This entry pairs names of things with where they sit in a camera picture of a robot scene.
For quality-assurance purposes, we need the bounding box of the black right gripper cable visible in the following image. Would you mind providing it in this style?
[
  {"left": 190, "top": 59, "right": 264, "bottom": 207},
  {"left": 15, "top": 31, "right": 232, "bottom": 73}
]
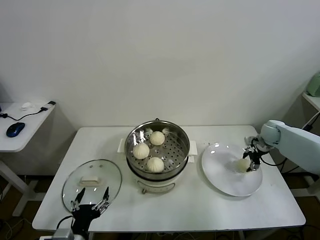
[{"left": 259, "top": 149, "right": 287, "bottom": 166}]

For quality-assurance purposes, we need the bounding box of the white side desk beige panel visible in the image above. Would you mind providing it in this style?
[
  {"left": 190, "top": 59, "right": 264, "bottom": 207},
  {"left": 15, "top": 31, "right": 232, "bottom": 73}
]
[{"left": 0, "top": 101, "right": 76, "bottom": 217}]

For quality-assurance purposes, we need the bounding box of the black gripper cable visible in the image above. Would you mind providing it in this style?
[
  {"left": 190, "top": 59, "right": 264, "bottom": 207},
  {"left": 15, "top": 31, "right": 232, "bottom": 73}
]
[
  {"left": 56, "top": 215, "right": 75, "bottom": 230},
  {"left": 259, "top": 149, "right": 287, "bottom": 166}
]

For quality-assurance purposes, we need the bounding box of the pale green appliance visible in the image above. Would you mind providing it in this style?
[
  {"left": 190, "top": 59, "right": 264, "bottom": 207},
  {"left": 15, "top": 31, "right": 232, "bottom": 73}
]
[{"left": 306, "top": 70, "right": 320, "bottom": 97}]

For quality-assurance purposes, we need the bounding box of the white steamed baozi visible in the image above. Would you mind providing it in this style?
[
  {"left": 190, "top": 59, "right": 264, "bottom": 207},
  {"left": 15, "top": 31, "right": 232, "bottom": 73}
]
[
  {"left": 236, "top": 158, "right": 251, "bottom": 174},
  {"left": 132, "top": 143, "right": 151, "bottom": 160},
  {"left": 149, "top": 130, "right": 165, "bottom": 146},
  {"left": 146, "top": 156, "right": 165, "bottom": 173}
]

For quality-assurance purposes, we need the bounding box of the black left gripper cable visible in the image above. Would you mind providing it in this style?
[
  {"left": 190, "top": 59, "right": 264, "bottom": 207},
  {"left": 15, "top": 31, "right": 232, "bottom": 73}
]
[{"left": 56, "top": 215, "right": 75, "bottom": 230}]

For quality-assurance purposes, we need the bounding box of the stainless steel steamer basket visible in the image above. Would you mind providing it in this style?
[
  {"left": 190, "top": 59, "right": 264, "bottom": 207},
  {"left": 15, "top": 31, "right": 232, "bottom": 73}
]
[{"left": 117, "top": 120, "right": 198, "bottom": 176}]

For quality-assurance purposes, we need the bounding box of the white round plate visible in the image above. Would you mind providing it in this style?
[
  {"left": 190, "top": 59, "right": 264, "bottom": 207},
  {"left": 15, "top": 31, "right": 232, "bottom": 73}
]
[{"left": 201, "top": 142, "right": 263, "bottom": 198}]

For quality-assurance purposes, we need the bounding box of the white electric cooker base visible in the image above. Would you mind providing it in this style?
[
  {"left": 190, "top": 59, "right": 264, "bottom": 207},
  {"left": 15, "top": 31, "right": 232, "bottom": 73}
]
[{"left": 117, "top": 139, "right": 198, "bottom": 195}]

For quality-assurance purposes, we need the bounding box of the white crumpled tissue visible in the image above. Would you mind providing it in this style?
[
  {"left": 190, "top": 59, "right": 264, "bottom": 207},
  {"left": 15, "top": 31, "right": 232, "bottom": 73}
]
[{"left": 20, "top": 101, "right": 36, "bottom": 111}]

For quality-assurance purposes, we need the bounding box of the thin white cable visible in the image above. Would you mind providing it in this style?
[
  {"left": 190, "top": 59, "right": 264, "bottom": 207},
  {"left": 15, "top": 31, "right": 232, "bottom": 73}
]
[{"left": 301, "top": 113, "right": 318, "bottom": 131}]

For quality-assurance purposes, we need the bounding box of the black cable with adapter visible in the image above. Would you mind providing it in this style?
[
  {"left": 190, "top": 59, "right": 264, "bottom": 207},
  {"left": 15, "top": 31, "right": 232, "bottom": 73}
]
[{"left": 0, "top": 100, "right": 56, "bottom": 121}]

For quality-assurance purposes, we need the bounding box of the blue computer mouse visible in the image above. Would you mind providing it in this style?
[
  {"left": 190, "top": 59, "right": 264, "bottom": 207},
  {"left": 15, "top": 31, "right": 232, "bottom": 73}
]
[{"left": 6, "top": 122, "right": 26, "bottom": 138}]

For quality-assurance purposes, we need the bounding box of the glass lid with white handle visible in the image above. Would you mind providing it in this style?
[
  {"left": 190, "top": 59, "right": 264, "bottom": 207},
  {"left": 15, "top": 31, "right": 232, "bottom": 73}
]
[{"left": 61, "top": 159, "right": 123, "bottom": 213}]

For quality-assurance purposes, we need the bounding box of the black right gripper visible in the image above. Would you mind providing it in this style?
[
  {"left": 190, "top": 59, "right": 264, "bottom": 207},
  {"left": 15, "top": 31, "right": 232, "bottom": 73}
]
[{"left": 242, "top": 143, "right": 268, "bottom": 173}]

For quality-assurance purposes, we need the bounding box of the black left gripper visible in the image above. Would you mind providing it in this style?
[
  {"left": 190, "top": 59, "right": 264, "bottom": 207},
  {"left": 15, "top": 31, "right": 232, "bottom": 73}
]
[{"left": 70, "top": 186, "right": 111, "bottom": 236}]

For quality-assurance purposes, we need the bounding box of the white side shelf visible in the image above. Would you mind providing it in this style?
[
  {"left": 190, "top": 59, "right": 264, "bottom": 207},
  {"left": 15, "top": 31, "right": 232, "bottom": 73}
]
[{"left": 301, "top": 91, "right": 320, "bottom": 112}]

